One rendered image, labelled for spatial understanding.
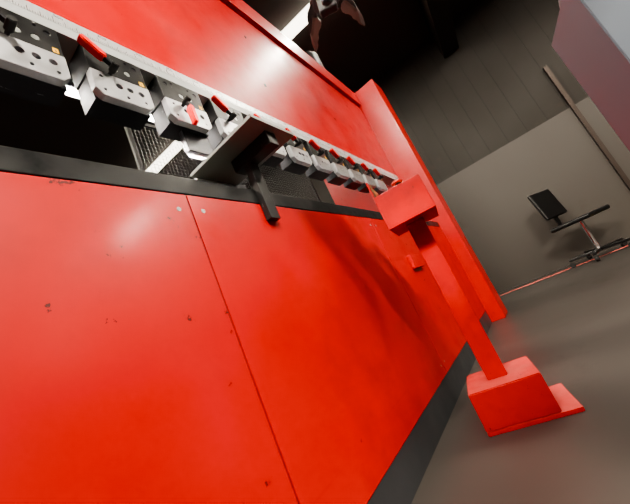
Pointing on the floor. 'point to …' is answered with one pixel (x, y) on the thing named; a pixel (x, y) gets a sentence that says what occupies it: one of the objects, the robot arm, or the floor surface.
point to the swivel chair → (547, 206)
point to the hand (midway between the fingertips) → (340, 41)
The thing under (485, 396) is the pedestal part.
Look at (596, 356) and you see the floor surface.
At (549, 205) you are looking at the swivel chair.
